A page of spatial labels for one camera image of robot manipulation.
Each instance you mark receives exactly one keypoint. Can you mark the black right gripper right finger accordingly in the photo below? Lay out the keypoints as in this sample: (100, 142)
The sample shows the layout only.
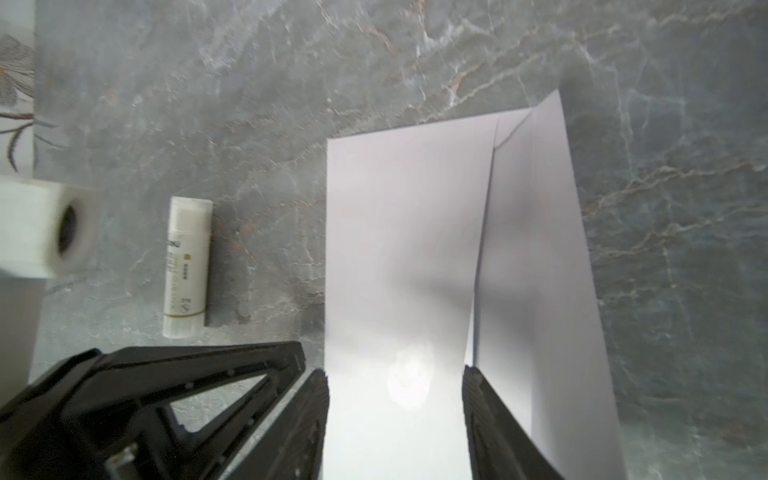
(498, 446)

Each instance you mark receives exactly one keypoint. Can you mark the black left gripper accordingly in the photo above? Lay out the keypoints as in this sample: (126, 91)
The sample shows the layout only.
(99, 415)

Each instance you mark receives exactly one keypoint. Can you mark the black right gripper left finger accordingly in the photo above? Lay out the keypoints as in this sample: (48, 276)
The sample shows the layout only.
(292, 447)

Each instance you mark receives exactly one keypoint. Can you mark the grey paper envelope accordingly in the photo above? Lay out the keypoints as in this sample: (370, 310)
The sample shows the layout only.
(455, 244)

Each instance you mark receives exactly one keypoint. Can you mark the white glue stick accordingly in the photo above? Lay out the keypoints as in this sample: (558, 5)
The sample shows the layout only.
(187, 267)

